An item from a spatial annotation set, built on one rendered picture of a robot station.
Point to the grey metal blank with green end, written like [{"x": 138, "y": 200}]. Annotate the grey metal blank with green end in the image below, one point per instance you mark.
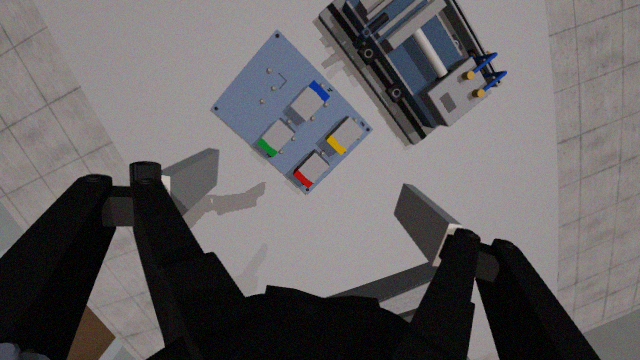
[{"x": 276, "y": 137}]

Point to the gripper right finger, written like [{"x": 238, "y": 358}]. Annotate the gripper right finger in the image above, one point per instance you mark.
[{"x": 527, "y": 322}]

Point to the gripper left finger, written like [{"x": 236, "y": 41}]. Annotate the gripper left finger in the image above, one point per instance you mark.
[{"x": 47, "y": 275}]

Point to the grey flat bar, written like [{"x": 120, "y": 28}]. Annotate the grey flat bar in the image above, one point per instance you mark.
[
  {"x": 377, "y": 10},
  {"x": 397, "y": 18}
]

